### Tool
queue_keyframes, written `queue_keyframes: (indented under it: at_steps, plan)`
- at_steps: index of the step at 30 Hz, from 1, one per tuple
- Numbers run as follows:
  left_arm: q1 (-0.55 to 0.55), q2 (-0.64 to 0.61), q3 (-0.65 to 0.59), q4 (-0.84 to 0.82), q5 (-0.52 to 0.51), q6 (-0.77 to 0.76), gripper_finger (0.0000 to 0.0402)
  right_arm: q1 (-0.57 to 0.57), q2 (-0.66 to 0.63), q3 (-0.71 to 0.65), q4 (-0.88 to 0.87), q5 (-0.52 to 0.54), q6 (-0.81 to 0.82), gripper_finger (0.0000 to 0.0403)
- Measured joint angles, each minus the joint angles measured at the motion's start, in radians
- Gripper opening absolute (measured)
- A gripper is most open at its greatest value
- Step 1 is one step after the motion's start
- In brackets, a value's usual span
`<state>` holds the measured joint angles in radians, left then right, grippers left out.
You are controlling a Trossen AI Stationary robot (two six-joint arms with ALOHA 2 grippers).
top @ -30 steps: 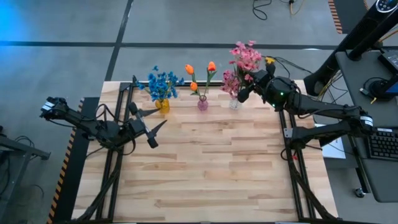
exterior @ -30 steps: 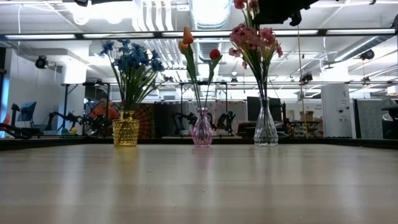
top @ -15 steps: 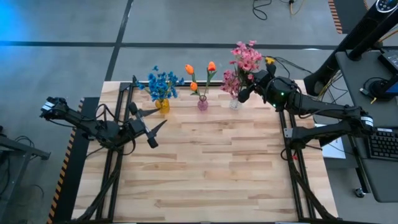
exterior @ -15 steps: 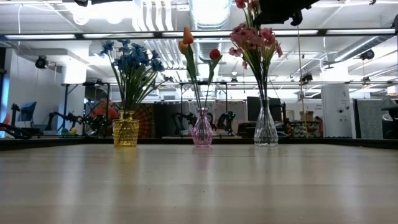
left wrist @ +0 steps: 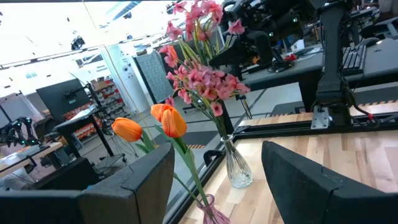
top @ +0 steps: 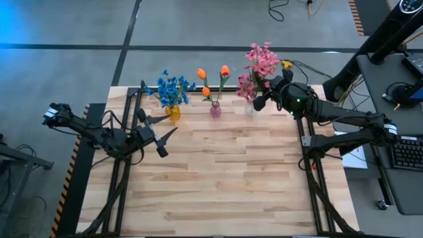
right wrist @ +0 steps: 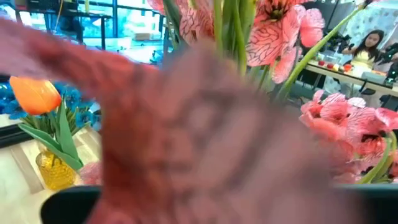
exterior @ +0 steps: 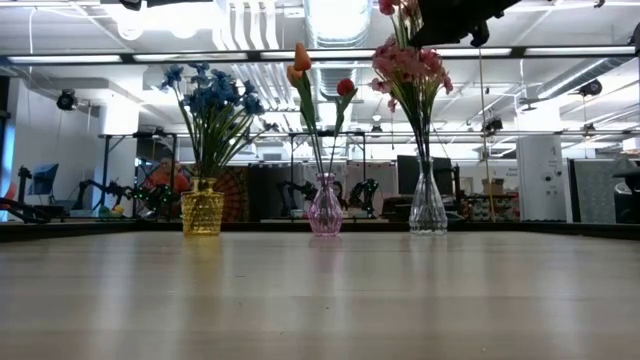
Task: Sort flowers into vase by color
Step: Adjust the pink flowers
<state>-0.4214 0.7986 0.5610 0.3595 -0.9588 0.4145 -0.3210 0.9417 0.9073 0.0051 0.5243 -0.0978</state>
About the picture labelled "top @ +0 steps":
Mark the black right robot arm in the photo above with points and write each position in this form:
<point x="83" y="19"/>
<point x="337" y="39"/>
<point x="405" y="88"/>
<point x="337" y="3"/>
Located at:
<point x="347" y="115"/>

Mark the clear glass vase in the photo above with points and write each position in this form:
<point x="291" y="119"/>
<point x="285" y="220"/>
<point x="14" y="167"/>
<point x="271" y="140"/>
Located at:
<point x="249" y="109"/>

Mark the blue artificial flower bunch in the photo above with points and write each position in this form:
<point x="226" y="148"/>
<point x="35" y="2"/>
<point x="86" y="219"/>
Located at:
<point x="163" y="91"/>
<point x="181" y="84"/>

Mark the yellow glass vase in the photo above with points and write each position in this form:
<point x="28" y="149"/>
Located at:
<point x="173" y="114"/>

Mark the black mat with striped edge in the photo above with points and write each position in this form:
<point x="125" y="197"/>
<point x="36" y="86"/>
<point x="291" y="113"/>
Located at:
<point x="76" y="198"/>

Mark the black cylindrical pole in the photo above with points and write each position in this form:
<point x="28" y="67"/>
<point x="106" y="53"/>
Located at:
<point x="396" y="41"/>

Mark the black tablet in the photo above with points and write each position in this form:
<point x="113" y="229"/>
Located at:
<point x="414" y="64"/>

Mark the black keyboard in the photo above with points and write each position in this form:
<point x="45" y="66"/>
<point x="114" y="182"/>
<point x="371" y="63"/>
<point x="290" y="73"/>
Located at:
<point x="408" y="153"/>

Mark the black aluminium table frame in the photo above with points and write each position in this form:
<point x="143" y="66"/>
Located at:
<point x="215" y="89"/>

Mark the pink glass vase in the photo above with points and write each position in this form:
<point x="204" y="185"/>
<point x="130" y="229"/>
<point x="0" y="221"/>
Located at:
<point x="215" y="110"/>

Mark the black tower fan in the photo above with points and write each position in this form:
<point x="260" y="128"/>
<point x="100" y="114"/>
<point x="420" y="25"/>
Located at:
<point x="383" y="29"/>

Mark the yellow power plug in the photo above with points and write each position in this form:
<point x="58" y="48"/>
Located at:
<point x="287" y="64"/>

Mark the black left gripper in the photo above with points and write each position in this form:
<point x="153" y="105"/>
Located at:
<point x="147" y="135"/>

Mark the orange artificial tulip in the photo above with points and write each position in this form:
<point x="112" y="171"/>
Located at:
<point x="224" y="70"/>
<point x="201" y="73"/>
<point x="206" y="91"/>

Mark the black caster wheel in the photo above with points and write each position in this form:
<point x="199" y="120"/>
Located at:
<point x="382" y="205"/>

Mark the pink artificial flower bunch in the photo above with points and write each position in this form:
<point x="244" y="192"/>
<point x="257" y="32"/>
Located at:
<point x="246" y="87"/>
<point x="269" y="63"/>
<point x="254" y="54"/>

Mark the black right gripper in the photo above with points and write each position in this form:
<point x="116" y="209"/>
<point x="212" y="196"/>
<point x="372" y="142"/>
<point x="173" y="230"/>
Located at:
<point x="276" y="91"/>

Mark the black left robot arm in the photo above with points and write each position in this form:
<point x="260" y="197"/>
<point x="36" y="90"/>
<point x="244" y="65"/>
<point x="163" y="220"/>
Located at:
<point x="82" y="127"/>

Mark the white paper sheet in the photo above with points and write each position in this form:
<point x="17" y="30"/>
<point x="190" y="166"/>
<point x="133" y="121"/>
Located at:
<point x="357" y="162"/>

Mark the orange black hazard strip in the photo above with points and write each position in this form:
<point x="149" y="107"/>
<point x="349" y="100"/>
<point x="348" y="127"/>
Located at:
<point x="357" y="18"/>

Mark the grey metal bracket plate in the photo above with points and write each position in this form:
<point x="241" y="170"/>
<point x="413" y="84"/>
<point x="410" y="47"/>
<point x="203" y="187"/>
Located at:
<point x="306" y="141"/>

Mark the grey desk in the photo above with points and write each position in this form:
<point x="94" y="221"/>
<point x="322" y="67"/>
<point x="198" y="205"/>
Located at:
<point x="380" y="99"/>

